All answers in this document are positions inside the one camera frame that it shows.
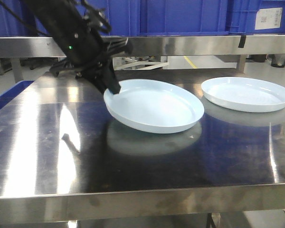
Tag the large blue crate centre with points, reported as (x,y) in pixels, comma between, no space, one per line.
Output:
(131,18)

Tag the light blue plate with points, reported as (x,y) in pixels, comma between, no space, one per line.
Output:
(244,94)
(154,106)

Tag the blue crate far left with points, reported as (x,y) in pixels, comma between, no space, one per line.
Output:
(9,25)

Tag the blue crate with label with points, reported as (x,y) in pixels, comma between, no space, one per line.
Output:
(241,16)

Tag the white frame in background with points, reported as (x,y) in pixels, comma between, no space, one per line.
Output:
(137,63)

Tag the stainless steel shelf rail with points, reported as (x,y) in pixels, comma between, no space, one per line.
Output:
(156,46)

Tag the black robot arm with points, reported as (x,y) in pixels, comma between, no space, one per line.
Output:
(42,9)

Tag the left steel shelf post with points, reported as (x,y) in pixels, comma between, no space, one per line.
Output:
(17,69)

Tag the blue bin beside table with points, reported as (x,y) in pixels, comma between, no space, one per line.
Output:
(14,91)

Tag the grey bin in background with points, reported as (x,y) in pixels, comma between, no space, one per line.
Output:
(278,60)

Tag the black tape strip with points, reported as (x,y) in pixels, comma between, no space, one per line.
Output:
(242,41)

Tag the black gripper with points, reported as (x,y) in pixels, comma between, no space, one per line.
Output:
(86,52)

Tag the white paper label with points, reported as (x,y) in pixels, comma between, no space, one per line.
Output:
(268,18)

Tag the steel shelf post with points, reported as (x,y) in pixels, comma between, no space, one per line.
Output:
(17,69)
(241,62)

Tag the right steel shelf post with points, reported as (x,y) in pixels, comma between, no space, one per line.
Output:
(241,62)

